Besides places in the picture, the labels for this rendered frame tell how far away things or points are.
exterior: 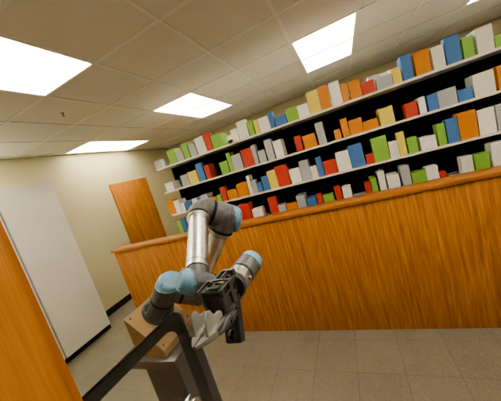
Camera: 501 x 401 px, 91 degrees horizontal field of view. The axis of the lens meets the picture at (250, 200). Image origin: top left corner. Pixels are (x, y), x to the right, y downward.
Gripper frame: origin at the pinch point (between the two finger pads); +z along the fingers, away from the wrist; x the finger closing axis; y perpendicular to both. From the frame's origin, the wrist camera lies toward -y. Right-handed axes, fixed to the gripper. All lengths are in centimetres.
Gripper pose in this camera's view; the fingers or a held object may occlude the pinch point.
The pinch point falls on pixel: (198, 346)
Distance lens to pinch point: 59.4
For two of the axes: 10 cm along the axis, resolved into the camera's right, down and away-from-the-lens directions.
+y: -2.9, -9.5, -1.4
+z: -3.4, 2.3, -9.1
